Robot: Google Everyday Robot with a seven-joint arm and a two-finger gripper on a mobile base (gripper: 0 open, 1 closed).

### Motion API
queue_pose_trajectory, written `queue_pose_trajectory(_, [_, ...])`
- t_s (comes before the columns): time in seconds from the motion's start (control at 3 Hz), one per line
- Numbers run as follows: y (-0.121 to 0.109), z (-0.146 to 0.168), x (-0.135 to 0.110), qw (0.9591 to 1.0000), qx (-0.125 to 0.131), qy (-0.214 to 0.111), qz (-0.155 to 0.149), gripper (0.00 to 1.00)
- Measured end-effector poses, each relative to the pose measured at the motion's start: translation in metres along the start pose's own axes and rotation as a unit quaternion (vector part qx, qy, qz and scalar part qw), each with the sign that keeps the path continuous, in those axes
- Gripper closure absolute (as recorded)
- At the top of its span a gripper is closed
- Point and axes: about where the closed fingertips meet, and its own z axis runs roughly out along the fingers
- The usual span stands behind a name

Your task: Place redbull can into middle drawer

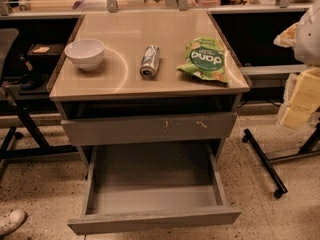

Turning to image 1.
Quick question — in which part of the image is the black office chair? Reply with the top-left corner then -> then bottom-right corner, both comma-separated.
0,28 -> 19,80

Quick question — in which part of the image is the white sneaker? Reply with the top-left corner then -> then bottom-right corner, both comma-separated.
0,209 -> 27,236

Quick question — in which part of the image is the open grey middle drawer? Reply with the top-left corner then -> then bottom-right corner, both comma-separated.
68,142 -> 241,235

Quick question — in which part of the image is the closed grey top drawer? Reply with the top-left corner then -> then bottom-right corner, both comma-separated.
62,112 -> 237,146

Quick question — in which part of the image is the black wheeled stand leg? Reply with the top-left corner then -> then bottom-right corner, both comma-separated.
242,129 -> 288,199

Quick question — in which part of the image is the white ceramic bowl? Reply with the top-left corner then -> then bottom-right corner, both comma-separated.
64,39 -> 105,71

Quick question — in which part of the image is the silver blue redbull can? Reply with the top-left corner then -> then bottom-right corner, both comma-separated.
140,45 -> 160,80

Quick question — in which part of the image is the green dang chips bag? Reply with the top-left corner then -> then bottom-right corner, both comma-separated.
177,36 -> 228,84

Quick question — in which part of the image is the grey drawer cabinet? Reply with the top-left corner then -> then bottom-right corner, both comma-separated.
46,9 -> 252,172

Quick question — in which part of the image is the black table frame leg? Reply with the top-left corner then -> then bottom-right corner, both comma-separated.
0,89 -> 77,175

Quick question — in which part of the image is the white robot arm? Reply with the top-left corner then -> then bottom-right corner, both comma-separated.
273,0 -> 320,128

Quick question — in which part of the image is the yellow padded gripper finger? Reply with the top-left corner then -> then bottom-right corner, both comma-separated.
279,67 -> 320,128

